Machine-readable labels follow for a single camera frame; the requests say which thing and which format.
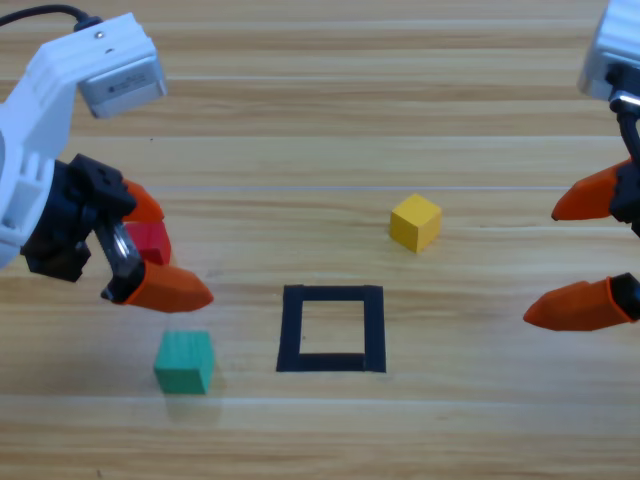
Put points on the green wooden block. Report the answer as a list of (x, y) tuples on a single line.
[(182, 365)]

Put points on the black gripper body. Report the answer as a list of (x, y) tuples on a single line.
[(75, 210), (627, 195)]

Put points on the red wooden block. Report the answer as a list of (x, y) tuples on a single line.
[(152, 245)]

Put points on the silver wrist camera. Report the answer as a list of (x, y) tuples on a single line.
[(122, 90), (615, 55)]

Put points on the yellow wooden block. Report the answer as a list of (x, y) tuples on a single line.
[(415, 225)]

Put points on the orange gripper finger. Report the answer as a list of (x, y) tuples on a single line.
[(585, 197), (575, 310), (147, 207), (170, 290)]

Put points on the black tape square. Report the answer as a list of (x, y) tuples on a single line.
[(290, 330)]

